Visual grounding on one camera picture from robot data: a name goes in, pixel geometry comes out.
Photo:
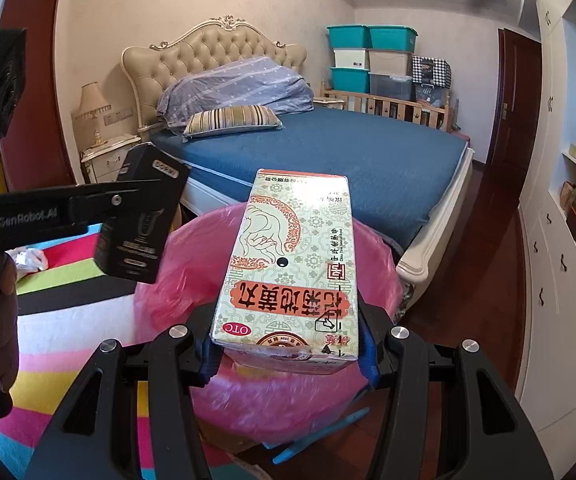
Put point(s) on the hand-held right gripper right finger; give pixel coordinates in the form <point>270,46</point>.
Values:
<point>367,355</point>

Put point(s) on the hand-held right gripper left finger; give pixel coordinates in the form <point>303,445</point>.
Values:
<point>208,355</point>

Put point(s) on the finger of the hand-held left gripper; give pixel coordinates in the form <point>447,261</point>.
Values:
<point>113,207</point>

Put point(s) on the black carton box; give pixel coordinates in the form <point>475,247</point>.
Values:
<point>138,245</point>

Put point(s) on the pink plastic bag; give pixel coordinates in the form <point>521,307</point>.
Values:
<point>183,270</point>

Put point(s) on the patterned medicine box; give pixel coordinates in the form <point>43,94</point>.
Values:
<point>288,260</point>

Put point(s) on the crumpled white paper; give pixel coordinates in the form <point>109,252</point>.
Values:
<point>28,260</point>

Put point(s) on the white nightstand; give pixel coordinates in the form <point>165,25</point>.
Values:
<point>105,152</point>

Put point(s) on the blue plastic strip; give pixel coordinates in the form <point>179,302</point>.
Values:
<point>318,432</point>

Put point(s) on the beige table lamp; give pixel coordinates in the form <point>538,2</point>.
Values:
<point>90,100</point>

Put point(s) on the brown wooden panel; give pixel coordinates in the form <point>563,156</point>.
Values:
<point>38,110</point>

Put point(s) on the striped pillow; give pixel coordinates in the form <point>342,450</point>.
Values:
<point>233,121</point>

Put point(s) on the beige tufted headboard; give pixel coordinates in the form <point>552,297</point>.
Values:
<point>208,55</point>

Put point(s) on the blue-grey patterned quilt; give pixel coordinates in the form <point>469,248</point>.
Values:
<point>248,85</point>

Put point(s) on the white wardrobe cabinet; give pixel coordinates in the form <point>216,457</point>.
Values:
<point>542,285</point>

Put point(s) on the bed with blue sheet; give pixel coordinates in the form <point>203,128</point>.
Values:
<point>367,160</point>

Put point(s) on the small brown box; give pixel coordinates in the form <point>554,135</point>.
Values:
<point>567,194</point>

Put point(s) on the grey storage bag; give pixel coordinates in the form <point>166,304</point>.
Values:
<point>430,94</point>

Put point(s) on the black white checkered bag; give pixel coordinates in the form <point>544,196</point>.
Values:
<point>432,71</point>

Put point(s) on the stack of plastic storage boxes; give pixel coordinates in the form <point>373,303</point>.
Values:
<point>367,60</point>

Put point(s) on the dark wooden door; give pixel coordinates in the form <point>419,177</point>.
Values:
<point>517,100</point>

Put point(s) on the wall socket panel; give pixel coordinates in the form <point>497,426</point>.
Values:
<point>118,116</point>

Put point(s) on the wooden crib rail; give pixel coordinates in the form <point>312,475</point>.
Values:
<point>392,105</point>

